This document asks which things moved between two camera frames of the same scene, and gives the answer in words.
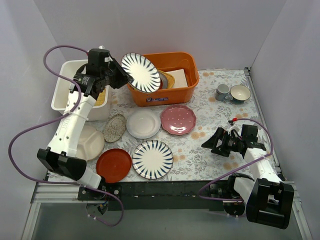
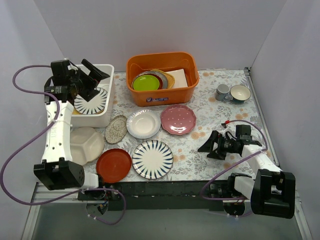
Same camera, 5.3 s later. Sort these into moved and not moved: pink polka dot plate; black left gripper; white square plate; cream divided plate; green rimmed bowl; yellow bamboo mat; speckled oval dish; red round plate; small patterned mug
Moved: yellow bamboo mat; black left gripper
Not moved: green rimmed bowl; speckled oval dish; small patterned mug; white square plate; cream divided plate; pink polka dot plate; red round plate
